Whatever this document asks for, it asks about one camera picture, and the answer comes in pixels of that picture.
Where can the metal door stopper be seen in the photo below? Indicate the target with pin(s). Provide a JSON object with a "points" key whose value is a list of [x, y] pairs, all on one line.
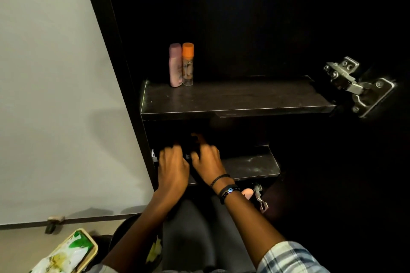
{"points": [[53, 223]]}

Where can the person's right fingers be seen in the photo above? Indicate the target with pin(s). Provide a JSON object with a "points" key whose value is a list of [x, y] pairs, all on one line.
{"points": [[206, 151]]}

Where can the dark lower cabinet shelf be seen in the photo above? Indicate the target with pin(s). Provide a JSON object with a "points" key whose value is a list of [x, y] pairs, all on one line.
{"points": [[246, 164]]}

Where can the person's right forearm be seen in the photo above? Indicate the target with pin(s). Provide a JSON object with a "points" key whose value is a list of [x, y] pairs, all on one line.
{"points": [[249, 228]]}

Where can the silver cabinet door hinge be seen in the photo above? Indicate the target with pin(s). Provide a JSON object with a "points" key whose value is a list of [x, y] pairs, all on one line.
{"points": [[358, 85]]}

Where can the pink spray bottle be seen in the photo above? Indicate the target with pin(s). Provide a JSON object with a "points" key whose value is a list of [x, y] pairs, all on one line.
{"points": [[175, 64]]}

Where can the small silver door hinge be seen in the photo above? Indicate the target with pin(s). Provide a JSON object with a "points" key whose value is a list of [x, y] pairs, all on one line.
{"points": [[260, 197]]}

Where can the person's left fingers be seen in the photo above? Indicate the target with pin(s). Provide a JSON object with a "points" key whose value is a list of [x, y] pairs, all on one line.
{"points": [[171, 151]]}

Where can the white cabinet door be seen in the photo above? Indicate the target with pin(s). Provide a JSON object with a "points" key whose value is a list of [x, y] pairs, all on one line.
{"points": [[64, 96]]}

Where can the person's left hand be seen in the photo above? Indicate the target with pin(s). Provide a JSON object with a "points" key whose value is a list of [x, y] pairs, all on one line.
{"points": [[173, 172]]}

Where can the person's left forearm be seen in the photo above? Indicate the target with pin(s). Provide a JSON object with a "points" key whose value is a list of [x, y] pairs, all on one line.
{"points": [[141, 234]]}

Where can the person's grey trousers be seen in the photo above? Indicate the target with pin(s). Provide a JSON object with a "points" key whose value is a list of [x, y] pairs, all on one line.
{"points": [[198, 237]]}

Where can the dark wooden cabinet frame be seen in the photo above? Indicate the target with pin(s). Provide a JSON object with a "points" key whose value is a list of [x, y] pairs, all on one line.
{"points": [[121, 68]]}

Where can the orange capped clear bottle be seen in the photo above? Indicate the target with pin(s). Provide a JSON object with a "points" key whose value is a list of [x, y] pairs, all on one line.
{"points": [[188, 64]]}

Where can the dark wooden cabinet shelf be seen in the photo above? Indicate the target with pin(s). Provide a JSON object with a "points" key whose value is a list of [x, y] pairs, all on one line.
{"points": [[233, 98]]}

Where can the plaid shirt sleeve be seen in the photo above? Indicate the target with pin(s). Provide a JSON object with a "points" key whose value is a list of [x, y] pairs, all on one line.
{"points": [[290, 258]]}

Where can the green white plastic packet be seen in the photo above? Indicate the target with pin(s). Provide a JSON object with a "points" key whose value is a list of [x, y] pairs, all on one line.
{"points": [[64, 255]]}

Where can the yellow rimmed tray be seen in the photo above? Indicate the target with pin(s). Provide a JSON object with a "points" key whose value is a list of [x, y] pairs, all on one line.
{"points": [[81, 252]]}

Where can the person's right hand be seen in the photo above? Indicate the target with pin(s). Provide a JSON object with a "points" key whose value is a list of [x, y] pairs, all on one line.
{"points": [[208, 162]]}

